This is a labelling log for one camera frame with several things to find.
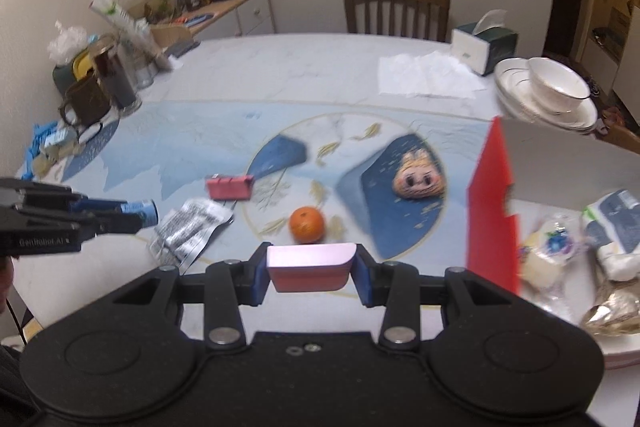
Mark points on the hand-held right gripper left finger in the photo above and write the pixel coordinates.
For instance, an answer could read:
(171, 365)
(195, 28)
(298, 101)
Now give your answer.
(257, 277)

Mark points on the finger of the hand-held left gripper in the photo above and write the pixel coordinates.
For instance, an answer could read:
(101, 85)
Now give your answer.
(97, 206)
(115, 224)

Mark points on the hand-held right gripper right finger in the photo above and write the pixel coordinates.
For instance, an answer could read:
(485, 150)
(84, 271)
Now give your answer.
(364, 279)

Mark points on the small blue label bottle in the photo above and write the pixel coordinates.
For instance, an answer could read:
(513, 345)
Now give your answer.
(145, 211)

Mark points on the small pink box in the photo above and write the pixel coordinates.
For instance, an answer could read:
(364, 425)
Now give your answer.
(310, 267)

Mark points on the orange tangerine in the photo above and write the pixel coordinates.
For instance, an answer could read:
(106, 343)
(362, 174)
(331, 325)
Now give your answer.
(307, 224)

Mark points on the silver foil sachet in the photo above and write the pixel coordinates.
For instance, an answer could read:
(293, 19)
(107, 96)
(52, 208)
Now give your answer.
(192, 227)

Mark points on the pink binder clip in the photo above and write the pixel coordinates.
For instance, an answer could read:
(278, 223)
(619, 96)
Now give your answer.
(227, 188)

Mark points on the beige plush toy head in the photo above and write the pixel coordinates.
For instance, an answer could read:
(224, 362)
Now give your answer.
(419, 177)

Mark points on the red cardboard box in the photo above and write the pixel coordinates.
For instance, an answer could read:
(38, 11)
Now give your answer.
(492, 207)

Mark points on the blueberry cake packet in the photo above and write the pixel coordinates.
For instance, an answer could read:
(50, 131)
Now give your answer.
(545, 252)

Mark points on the gold snack packet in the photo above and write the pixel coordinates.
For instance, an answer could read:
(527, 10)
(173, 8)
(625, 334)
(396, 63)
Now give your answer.
(615, 312)

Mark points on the white grey snack bag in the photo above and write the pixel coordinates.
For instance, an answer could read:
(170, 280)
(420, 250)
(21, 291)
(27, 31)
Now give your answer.
(615, 227)

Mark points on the olive crumpled wrappers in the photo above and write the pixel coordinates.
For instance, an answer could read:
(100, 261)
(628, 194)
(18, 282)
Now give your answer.
(57, 152)

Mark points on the blue crumpled packet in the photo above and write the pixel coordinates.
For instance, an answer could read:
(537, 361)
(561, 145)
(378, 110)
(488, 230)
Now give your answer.
(37, 142)

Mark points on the brown mug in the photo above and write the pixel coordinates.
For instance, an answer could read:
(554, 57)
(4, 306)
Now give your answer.
(90, 99)

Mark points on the glass jar with dark contents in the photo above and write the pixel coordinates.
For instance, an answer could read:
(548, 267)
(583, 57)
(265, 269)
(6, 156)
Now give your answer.
(117, 79)

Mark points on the green container with yellow lid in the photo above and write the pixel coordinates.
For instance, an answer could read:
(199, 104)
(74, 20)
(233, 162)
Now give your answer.
(67, 72)

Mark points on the clear glass tumbler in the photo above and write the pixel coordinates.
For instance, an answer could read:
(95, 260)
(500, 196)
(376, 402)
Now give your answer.
(142, 74)

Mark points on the clear plastic bag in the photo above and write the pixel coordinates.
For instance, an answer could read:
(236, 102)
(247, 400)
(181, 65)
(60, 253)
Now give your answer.
(67, 39)

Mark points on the white packet with green stripe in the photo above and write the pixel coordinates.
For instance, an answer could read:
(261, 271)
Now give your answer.
(130, 29)

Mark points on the white paper napkins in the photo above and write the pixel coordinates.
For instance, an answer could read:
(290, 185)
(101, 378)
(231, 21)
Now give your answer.
(425, 74)

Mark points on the white wooden side cabinet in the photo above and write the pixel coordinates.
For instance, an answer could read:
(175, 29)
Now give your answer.
(250, 17)

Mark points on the white gold-rimmed plate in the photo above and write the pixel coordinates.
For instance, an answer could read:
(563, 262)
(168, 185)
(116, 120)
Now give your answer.
(560, 125)
(510, 77)
(575, 130)

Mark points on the green tissue box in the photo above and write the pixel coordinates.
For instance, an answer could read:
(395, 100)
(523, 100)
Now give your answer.
(480, 47)

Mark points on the white gold-rimmed bowl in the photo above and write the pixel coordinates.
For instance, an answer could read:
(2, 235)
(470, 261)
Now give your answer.
(555, 82)

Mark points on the wooden curved-back chair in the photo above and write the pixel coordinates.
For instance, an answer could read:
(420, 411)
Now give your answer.
(622, 132)

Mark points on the white and wood storage cabinet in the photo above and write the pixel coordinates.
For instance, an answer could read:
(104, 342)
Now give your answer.
(620, 32)

